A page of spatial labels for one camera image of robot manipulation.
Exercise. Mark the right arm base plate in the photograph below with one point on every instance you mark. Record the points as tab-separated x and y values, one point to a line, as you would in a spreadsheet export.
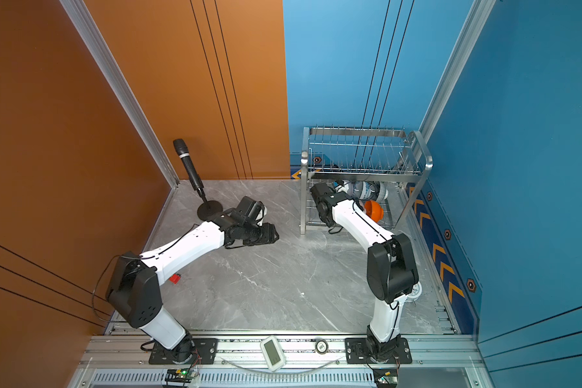
368	351

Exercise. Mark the dark flower-shaped bowl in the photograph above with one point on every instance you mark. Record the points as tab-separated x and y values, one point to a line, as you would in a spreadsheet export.
382	192

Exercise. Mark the small red object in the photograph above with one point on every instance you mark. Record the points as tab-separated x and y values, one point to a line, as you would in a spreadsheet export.
175	278

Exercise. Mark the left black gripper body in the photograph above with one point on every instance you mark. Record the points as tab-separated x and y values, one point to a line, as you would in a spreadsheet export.
261	234

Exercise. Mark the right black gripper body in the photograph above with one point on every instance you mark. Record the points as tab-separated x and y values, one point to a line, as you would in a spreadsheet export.
323	221

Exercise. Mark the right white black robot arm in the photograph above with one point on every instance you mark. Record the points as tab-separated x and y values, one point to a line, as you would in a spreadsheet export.
391	273

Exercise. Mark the left circuit board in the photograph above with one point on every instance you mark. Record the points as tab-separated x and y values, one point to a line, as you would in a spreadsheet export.
181	378

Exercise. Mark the small round gauge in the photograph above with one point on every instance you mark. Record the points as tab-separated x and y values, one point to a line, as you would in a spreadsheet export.
321	347

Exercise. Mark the circuit board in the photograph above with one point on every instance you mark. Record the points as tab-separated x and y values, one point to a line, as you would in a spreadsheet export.
385	378
181	378

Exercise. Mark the black microphone on stand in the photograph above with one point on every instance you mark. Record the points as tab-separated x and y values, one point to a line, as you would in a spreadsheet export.
207	208

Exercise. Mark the white analog alarm clock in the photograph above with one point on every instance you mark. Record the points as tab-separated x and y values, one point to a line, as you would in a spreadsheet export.
416	292

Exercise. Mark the right circuit board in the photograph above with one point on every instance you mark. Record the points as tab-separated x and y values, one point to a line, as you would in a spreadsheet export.
385	378

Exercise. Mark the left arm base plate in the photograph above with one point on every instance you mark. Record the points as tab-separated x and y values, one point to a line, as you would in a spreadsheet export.
206	350

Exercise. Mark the orange bowl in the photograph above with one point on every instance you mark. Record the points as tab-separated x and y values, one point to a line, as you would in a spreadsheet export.
373	210

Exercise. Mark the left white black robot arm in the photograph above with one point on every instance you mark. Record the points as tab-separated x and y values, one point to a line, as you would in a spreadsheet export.
134	290

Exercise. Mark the steel two-tier dish rack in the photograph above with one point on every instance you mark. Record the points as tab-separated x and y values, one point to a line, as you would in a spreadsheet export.
396	157

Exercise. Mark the white digital timer display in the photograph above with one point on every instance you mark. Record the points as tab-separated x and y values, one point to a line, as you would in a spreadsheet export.
273	353

